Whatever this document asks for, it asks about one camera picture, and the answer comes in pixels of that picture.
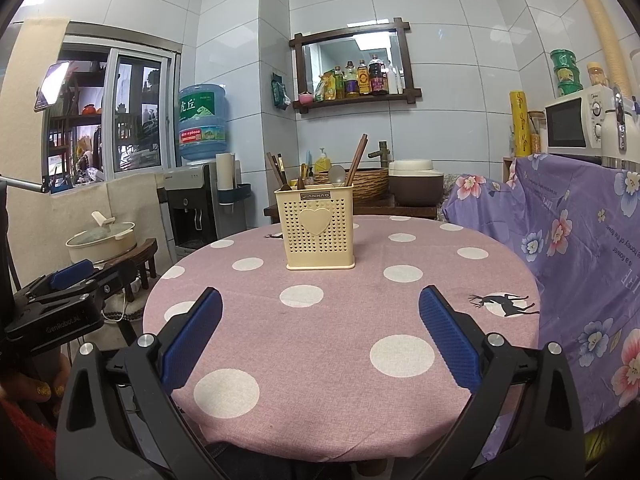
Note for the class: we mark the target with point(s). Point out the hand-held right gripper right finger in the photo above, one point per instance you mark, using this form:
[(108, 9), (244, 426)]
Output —
[(450, 340)]

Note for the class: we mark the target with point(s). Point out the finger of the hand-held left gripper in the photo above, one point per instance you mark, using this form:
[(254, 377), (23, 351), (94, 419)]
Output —
[(117, 280), (72, 274)]

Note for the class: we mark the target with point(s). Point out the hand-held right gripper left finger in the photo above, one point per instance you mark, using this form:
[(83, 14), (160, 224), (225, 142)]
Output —
[(192, 337)]

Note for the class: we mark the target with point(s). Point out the cream plastic utensil holder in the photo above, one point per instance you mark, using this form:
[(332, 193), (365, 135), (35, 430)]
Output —
[(315, 220)]

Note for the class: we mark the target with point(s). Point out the plain metal spoon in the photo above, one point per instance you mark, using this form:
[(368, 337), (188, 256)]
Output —
[(337, 175)]

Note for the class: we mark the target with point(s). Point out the person's left forearm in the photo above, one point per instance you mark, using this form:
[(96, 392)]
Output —
[(20, 435)]

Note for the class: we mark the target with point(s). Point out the person's left hand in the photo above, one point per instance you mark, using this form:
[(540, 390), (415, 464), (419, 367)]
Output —
[(35, 380)]

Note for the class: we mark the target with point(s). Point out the dark wooden stool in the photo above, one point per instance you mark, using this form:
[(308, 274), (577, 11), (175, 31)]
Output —
[(135, 260)]

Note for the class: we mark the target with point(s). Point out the cream pot with glass lid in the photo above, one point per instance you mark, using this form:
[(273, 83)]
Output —
[(100, 240)]

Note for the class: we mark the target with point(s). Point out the water dispenser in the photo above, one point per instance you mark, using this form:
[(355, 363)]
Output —
[(190, 205)]

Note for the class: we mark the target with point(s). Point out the pink polka dot tablecloth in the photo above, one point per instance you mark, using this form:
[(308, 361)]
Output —
[(350, 310)]

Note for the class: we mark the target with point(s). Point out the white cup dispenser tube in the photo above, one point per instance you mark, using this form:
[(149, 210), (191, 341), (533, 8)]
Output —
[(225, 175)]

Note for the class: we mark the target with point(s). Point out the brown and white rice cooker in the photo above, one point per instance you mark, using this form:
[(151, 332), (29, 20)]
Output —
[(415, 185)]

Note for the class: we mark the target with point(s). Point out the purple floral cloth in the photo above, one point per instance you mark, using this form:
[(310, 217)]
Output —
[(575, 240)]

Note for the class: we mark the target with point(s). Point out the sliding window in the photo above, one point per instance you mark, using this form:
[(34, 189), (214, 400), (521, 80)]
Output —
[(132, 110)]

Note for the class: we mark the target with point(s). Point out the woven basin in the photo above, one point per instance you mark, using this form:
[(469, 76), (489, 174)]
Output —
[(370, 185)]

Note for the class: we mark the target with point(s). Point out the blue water jug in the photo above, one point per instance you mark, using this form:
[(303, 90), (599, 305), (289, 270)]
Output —
[(202, 122)]

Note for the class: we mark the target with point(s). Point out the small wooden crate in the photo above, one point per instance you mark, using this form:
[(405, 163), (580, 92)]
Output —
[(508, 167)]

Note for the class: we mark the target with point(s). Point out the phone on holder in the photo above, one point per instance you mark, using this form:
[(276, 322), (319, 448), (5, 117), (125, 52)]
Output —
[(50, 85)]

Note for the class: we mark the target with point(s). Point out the bamboo faucet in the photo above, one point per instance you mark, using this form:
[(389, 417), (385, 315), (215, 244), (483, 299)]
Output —
[(382, 152)]

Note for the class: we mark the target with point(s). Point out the yellow soap bottle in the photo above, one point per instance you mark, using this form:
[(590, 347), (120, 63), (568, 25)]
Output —
[(323, 162)]

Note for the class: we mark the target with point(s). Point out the clear glass jar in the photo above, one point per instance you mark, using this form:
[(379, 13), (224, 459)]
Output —
[(537, 132)]

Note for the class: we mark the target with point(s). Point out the yellow printed roll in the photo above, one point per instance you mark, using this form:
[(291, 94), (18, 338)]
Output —
[(520, 122)]

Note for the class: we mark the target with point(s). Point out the white microwave oven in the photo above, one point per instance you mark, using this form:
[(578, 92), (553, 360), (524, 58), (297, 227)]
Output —
[(565, 125)]

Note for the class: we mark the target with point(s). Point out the green hanging bag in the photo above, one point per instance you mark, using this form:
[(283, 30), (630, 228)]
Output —
[(280, 91)]

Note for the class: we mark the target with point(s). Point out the white thermos jug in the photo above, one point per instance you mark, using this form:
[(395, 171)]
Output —
[(612, 135)]

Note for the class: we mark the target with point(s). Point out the white plastic bottle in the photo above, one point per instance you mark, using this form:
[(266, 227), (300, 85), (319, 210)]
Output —
[(400, 82), (392, 82)]

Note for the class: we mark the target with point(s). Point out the small pink bowl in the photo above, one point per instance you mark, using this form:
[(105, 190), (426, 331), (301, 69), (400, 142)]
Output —
[(305, 96)]

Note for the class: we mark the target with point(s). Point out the dark soy sauce bottle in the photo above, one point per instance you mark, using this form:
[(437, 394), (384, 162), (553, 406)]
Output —
[(378, 77)]

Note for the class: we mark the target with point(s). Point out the yellow oil bottle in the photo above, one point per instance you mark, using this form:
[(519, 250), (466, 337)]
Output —
[(339, 85)]

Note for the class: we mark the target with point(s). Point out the yellow pouch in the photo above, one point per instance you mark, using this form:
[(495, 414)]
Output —
[(329, 87)]

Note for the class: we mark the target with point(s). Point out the jar with yellow lid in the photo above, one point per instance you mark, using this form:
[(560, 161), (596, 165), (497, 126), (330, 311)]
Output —
[(597, 75)]

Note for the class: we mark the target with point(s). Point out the tall stack of yellow cups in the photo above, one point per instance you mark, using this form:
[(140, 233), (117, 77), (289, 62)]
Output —
[(605, 45)]

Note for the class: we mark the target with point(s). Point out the wooden framed wall shelf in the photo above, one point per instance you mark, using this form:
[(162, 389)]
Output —
[(350, 47)]

